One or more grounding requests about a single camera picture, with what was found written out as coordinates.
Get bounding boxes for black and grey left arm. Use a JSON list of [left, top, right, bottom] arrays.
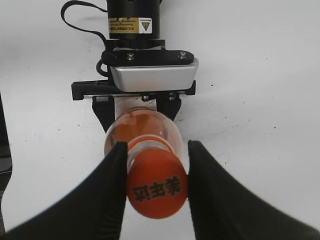
[[71, 0, 199, 131]]

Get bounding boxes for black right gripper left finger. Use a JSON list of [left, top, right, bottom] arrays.
[[0, 142, 128, 240]]

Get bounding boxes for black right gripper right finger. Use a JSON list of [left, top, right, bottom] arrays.
[[188, 140, 320, 240]]

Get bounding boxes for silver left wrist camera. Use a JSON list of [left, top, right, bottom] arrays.
[[101, 49, 199, 93]]

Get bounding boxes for black looped camera cable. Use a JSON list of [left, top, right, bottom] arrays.
[[60, 0, 112, 78]]

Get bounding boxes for orange Mirinda soda bottle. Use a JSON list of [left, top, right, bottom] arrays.
[[104, 106, 189, 220]]

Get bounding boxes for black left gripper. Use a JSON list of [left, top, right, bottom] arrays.
[[71, 39, 196, 133]]

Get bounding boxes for orange bottle cap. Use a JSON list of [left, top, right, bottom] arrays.
[[126, 149, 188, 219]]

